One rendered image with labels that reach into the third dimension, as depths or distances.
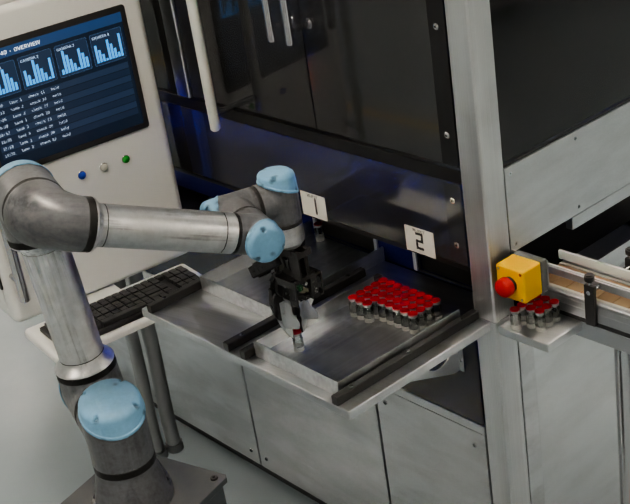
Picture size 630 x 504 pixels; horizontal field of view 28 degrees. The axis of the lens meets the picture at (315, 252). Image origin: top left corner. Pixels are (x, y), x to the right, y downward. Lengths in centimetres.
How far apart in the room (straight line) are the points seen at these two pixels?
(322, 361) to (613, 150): 78
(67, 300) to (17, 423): 203
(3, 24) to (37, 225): 89
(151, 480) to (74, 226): 52
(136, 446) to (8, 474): 179
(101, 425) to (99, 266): 95
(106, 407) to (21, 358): 242
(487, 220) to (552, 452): 66
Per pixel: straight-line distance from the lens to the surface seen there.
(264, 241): 223
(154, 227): 217
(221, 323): 275
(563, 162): 264
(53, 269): 228
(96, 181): 309
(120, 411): 227
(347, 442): 323
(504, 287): 247
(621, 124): 278
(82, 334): 235
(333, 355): 255
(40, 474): 403
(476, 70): 238
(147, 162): 315
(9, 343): 482
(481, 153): 243
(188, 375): 376
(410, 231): 266
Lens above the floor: 219
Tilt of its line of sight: 26 degrees down
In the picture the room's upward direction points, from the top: 9 degrees counter-clockwise
